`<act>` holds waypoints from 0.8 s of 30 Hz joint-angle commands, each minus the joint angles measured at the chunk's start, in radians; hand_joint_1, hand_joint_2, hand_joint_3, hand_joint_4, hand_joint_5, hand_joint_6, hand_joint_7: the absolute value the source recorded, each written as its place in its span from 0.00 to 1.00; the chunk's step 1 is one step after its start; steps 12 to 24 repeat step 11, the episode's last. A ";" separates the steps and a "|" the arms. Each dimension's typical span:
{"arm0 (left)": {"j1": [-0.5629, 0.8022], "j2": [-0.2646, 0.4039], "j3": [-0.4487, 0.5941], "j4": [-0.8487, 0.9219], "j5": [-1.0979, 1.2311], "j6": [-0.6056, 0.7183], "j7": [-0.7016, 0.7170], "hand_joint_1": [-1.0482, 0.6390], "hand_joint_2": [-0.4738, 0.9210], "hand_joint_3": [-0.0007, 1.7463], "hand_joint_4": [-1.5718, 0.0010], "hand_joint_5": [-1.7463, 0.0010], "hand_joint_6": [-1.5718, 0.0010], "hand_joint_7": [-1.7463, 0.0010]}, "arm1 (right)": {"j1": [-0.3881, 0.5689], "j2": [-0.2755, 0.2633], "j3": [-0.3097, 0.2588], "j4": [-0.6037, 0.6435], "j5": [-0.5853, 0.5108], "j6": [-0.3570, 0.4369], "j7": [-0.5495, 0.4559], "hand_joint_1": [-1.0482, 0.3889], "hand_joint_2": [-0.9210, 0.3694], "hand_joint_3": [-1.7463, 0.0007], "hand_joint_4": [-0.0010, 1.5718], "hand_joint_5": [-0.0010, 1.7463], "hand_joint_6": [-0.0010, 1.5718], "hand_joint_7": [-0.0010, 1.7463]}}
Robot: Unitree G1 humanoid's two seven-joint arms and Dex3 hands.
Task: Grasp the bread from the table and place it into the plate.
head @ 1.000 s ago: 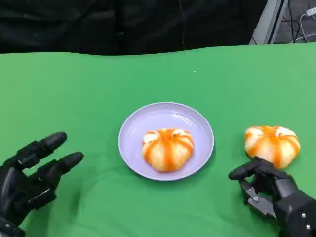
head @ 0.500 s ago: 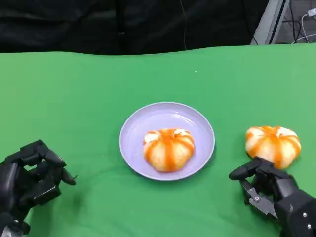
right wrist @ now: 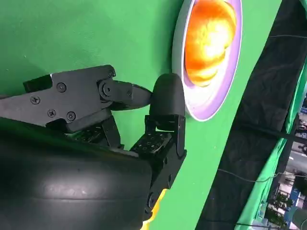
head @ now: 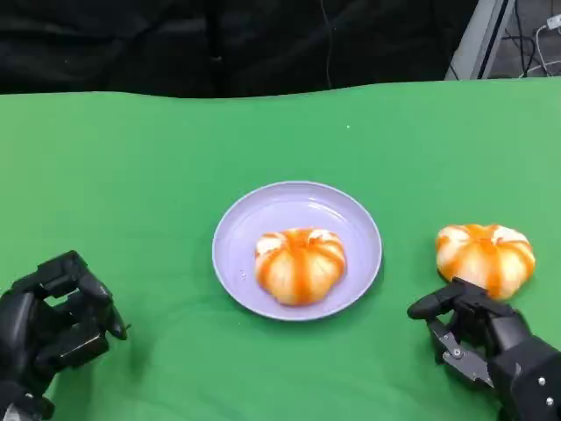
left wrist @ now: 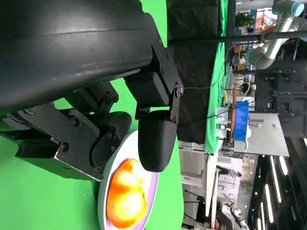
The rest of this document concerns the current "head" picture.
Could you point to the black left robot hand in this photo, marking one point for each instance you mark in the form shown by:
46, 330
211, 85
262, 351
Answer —
26, 324

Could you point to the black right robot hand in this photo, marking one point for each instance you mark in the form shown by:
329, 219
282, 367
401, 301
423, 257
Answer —
504, 324

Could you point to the orange white toy bread roll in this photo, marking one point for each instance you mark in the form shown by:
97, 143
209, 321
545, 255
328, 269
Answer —
302, 272
482, 259

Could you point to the lilac plate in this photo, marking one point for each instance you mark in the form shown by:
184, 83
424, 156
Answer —
245, 228

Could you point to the black backdrop cloth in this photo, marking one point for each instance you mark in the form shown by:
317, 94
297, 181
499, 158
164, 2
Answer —
175, 44

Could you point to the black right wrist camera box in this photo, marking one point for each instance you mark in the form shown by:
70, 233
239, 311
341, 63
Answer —
534, 386

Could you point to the grey metal frame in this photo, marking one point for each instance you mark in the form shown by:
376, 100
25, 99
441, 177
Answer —
475, 44

